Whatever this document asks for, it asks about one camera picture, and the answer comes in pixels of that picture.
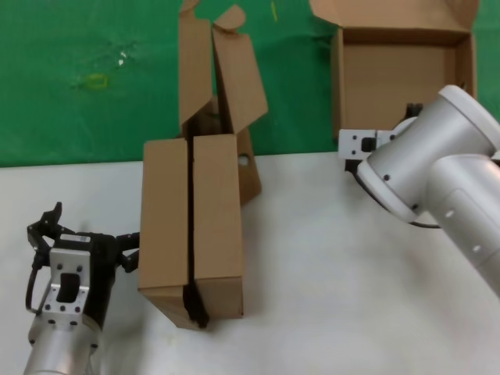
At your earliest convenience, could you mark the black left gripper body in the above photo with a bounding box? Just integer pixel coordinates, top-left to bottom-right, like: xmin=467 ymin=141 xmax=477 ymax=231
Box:
xmin=52 ymin=233 xmax=118 ymax=325

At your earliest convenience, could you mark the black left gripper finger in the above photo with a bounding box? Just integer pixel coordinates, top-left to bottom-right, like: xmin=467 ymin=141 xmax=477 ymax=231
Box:
xmin=115 ymin=233 xmax=141 ymax=273
xmin=27 ymin=202 xmax=75 ymax=255

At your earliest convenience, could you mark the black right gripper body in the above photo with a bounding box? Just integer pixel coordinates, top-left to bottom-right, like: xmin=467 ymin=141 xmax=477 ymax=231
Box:
xmin=345 ymin=159 xmax=366 ymax=183

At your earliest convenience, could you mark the brown cardboard box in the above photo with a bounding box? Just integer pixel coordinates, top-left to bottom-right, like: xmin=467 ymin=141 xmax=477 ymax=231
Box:
xmin=308 ymin=0 xmax=480 ymax=144
xmin=137 ymin=0 xmax=215 ymax=330
xmin=192 ymin=4 xmax=270 ymax=320

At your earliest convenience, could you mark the yellow green loop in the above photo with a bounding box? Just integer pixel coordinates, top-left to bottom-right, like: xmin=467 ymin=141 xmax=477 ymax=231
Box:
xmin=86 ymin=73 xmax=109 ymax=91

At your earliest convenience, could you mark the green table cloth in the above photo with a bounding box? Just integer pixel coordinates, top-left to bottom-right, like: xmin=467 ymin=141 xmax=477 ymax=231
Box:
xmin=0 ymin=0 xmax=500 ymax=170

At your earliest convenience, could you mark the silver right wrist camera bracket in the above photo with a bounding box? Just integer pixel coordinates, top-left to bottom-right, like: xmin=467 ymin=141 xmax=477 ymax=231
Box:
xmin=337 ymin=127 xmax=400 ymax=162

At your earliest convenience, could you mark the black cable silver sleeve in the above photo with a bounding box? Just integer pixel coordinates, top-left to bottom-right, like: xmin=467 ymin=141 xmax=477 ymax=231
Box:
xmin=24 ymin=252 xmax=44 ymax=318

